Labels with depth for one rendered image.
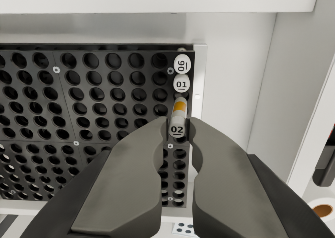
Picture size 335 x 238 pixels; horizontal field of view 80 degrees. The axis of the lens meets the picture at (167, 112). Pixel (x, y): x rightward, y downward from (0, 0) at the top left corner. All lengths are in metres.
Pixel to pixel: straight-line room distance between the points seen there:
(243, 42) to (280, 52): 0.04
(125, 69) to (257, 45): 0.14
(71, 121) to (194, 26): 0.15
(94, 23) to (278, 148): 0.22
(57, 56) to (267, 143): 0.21
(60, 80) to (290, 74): 0.19
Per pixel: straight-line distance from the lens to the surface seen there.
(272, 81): 0.23
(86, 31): 0.24
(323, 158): 0.23
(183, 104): 0.16
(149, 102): 0.17
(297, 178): 0.21
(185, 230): 0.50
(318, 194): 0.47
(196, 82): 0.22
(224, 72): 0.23
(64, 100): 0.20
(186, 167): 0.21
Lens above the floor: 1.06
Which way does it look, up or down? 62 degrees down
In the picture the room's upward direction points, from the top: 173 degrees counter-clockwise
